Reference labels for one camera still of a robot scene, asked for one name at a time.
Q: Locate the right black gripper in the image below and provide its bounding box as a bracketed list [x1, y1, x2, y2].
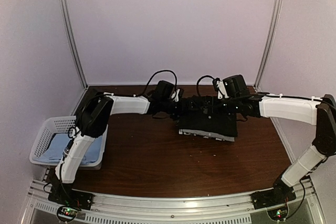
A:
[197, 95, 240, 115]

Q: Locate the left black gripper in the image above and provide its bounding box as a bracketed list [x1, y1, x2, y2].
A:
[161, 98, 199, 121]

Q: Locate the black long sleeve shirt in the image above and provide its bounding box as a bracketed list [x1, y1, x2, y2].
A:
[175, 95, 238, 138]

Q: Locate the grey cloth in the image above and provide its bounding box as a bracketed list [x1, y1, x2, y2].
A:
[178, 129, 235, 142]

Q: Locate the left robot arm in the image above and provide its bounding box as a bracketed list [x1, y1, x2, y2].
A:
[48, 81, 199, 205]

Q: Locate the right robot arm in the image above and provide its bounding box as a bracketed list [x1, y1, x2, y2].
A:
[212, 74, 335, 204]

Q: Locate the white plastic mesh basket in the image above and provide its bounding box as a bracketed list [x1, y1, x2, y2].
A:
[29, 116, 107, 170]

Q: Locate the right circuit board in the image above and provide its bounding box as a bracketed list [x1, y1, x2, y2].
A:
[267, 206, 289, 221]

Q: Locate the circuit board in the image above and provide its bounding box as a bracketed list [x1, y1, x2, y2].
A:
[267, 206, 289, 221]
[56, 206, 80, 222]

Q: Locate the folded light blue shirt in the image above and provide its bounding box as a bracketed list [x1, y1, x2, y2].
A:
[32, 133, 102, 166]

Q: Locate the left circuit board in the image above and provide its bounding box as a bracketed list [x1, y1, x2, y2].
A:
[56, 206, 80, 222]

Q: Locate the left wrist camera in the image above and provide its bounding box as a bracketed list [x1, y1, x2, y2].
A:
[171, 88, 184, 102]

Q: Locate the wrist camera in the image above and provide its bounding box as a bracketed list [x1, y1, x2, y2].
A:
[213, 78, 228, 100]
[171, 88, 184, 102]

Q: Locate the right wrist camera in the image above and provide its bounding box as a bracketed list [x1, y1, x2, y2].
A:
[213, 78, 228, 100]

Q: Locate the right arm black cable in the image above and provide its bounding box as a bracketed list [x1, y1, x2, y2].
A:
[196, 75, 217, 96]

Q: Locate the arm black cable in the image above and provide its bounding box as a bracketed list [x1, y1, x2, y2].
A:
[144, 69, 178, 96]
[196, 75, 217, 96]

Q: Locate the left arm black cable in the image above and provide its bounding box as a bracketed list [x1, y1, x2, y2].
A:
[144, 69, 178, 96]

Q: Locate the front aluminium rail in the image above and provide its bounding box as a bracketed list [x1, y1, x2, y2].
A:
[19, 179, 326, 223]

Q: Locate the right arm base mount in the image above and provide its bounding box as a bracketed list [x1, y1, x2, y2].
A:
[251, 186, 296, 209]

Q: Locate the right aluminium corner post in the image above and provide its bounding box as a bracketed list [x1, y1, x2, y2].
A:
[253, 0, 283, 90]

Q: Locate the aluminium corner post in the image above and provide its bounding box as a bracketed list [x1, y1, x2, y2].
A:
[59, 0, 88, 89]
[253, 0, 283, 90]

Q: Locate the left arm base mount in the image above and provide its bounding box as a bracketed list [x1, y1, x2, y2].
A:
[48, 187, 93, 210]

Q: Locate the left aluminium corner post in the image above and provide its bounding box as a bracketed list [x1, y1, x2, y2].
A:
[59, 0, 88, 89]

